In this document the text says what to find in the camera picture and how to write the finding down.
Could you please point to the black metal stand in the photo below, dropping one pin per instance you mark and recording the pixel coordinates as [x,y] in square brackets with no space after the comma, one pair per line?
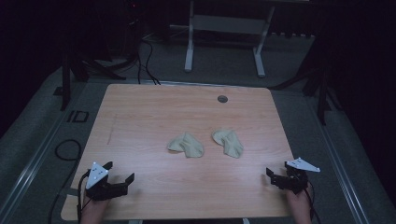
[322,99]
[66,84]

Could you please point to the white metal table frame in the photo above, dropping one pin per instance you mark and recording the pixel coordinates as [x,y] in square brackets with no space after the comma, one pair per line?
[189,56]

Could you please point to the person's right hand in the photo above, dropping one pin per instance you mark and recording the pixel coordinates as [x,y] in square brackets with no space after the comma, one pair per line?
[298,200]

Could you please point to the beige sock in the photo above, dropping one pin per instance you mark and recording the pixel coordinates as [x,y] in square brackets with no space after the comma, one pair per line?
[186,145]
[229,142]

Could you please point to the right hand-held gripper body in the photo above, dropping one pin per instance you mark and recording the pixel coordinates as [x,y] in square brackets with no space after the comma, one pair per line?
[295,179]

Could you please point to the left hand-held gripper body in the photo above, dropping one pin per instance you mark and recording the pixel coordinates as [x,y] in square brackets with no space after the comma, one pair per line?
[101,186]

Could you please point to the person's left hand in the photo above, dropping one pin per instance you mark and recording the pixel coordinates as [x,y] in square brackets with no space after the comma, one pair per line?
[95,207]

